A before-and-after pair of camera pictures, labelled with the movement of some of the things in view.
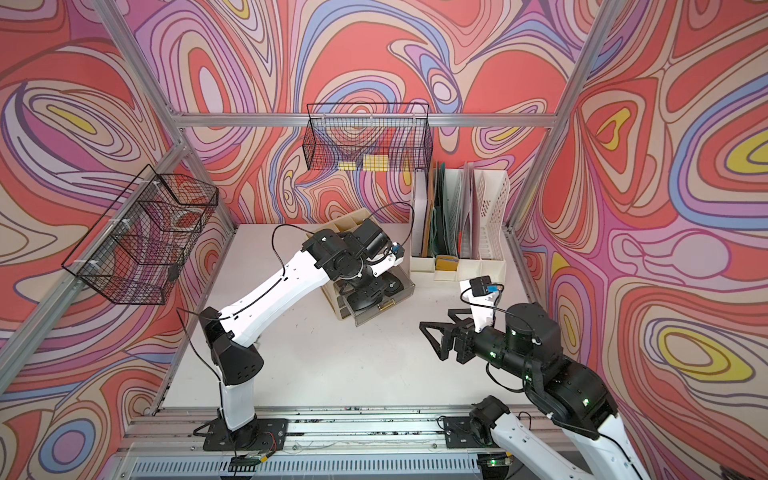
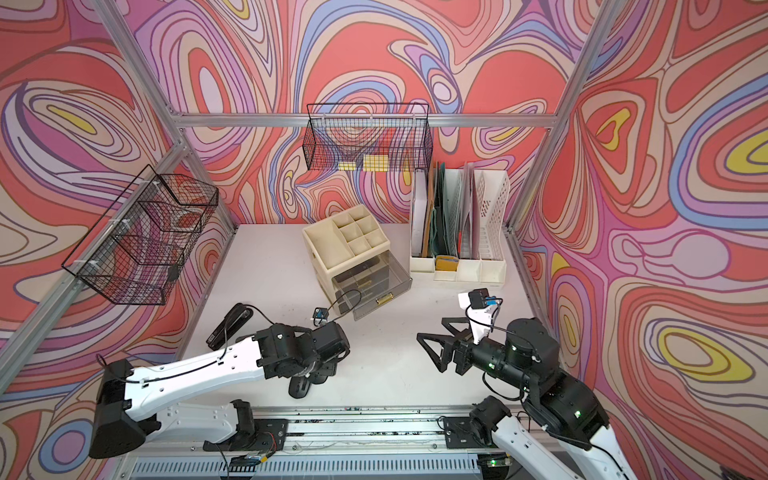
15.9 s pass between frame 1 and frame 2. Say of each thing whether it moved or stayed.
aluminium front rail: stayed
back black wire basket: stayed
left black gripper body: moved
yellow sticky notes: stayed
